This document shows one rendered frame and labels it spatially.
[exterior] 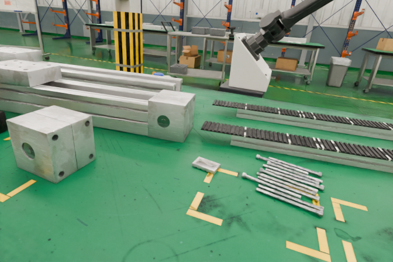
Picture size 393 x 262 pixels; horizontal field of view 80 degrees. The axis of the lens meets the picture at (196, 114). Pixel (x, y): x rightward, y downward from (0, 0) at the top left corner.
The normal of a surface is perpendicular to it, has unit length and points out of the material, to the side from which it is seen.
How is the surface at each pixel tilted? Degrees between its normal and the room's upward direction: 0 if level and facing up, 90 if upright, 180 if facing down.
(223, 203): 0
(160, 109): 90
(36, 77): 90
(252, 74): 90
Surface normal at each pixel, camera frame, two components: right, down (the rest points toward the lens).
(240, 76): -0.35, 0.32
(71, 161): 0.92, 0.21
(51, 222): 0.07, -0.93
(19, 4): 0.00, 0.37
